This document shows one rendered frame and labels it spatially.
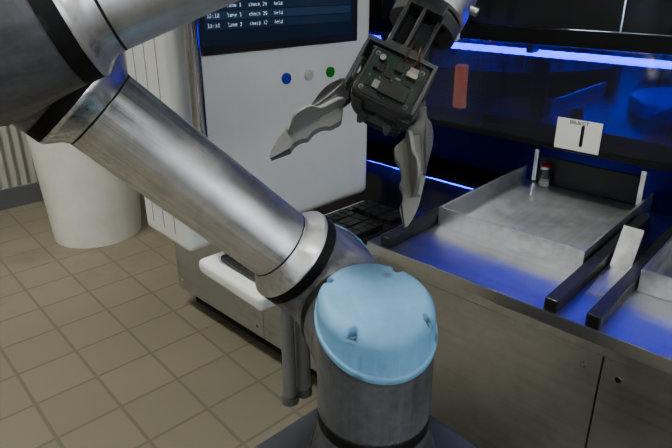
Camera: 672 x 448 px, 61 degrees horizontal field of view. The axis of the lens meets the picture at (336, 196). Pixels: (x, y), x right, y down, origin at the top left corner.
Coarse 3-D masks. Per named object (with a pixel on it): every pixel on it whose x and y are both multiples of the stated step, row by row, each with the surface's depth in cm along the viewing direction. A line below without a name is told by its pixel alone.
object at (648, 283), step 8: (664, 248) 87; (656, 256) 85; (664, 256) 89; (648, 264) 82; (656, 264) 86; (664, 264) 89; (648, 272) 80; (656, 272) 80; (664, 272) 87; (640, 280) 82; (648, 280) 81; (656, 280) 80; (664, 280) 79; (640, 288) 82; (648, 288) 81; (656, 288) 80; (664, 288) 80; (656, 296) 81; (664, 296) 80
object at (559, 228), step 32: (480, 192) 112; (512, 192) 119; (544, 192) 119; (576, 192) 119; (448, 224) 102; (480, 224) 98; (512, 224) 104; (544, 224) 104; (576, 224) 104; (608, 224) 104; (544, 256) 91; (576, 256) 87
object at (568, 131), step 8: (560, 120) 110; (568, 120) 109; (576, 120) 108; (560, 128) 110; (568, 128) 109; (576, 128) 108; (592, 128) 106; (600, 128) 105; (560, 136) 111; (568, 136) 109; (576, 136) 108; (584, 136) 107; (592, 136) 106; (600, 136) 105; (560, 144) 111; (568, 144) 110; (576, 144) 109; (584, 144) 108; (592, 144) 107; (584, 152) 108; (592, 152) 107
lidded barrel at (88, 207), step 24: (48, 144) 269; (48, 168) 276; (72, 168) 274; (96, 168) 278; (48, 192) 283; (72, 192) 279; (96, 192) 282; (120, 192) 291; (48, 216) 296; (72, 216) 285; (96, 216) 287; (120, 216) 295; (72, 240) 291; (96, 240) 292; (120, 240) 299
